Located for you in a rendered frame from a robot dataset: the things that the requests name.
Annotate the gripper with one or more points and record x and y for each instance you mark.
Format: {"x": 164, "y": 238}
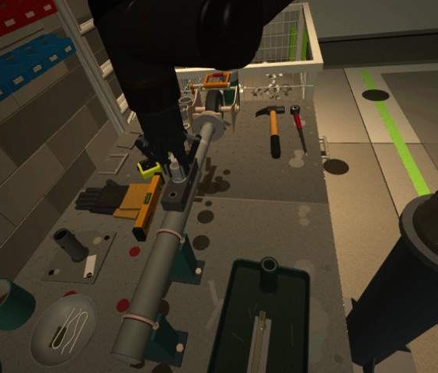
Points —
{"x": 162, "y": 128}

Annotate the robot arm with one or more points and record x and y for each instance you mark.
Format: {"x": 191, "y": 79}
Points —
{"x": 164, "y": 39}

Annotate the light grey inner tube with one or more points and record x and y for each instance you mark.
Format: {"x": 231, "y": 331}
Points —
{"x": 204, "y": 147}

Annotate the black castor wheel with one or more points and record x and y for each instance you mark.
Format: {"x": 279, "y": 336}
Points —
{"x": 214, "y": 103}

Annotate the beige castor fork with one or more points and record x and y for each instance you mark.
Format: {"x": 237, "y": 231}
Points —
{"x": 235, "y": 109}

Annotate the orange brake lever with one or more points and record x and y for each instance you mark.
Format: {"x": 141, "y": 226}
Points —
{"x": 227, "y": 81}

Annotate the green tube cradle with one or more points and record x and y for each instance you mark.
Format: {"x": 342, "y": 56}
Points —
{"x": 168, "y": 338}
{"x": 188, "y": 260}

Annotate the grey outer tube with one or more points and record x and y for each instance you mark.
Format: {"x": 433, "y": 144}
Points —
{"x": 153, "y": 272}

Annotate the grey plate with tube stub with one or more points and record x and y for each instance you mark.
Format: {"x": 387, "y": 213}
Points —
{"x": 106, "y": 260}

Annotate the dark green tube stub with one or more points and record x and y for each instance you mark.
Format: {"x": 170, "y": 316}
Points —
{"x": 270, "y": 279}

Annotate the yellow tape measure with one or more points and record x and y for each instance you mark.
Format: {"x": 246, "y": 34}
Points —
{"x": 147, "y": 169}

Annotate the grey collar block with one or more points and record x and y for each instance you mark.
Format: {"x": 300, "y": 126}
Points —
{"x": 174, "y": 202}

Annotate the grey round flange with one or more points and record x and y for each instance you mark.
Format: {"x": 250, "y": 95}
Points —
{"x": 219, "y": 124}

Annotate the orange spirit level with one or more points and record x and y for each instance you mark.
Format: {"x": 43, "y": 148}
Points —
{"x": 145, "y": 217}

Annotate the black and tan glove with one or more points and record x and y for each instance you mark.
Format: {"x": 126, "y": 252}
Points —
{"x": 102, "y": 200}

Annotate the red and black ratchet spanner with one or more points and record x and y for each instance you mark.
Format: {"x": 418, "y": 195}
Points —
{"x": 298, "y": 122}

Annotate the white label card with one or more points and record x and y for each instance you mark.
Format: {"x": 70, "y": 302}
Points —
{"x": 91, "y": 266}

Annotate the blue bin rack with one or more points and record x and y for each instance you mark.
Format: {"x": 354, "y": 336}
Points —
{"x": 9, "y": 74}

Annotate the dark green tray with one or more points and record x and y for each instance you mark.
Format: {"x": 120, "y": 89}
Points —
{"x": 238, "y": 311}

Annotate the grey channel holder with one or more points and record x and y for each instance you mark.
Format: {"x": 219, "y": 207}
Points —
{"x": 269, "y": 334}

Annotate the teal tape roll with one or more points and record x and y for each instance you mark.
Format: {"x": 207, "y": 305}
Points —
{"x": 21, "y": 307}

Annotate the grey round bowl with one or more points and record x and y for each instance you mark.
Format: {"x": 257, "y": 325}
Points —
{"x": 44, "y": 349}

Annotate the white scaffold frame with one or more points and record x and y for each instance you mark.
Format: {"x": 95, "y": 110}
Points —
{"x": 87, "y": 58}

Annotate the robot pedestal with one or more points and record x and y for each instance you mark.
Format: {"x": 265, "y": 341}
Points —
{"x": 397, "y": 303}

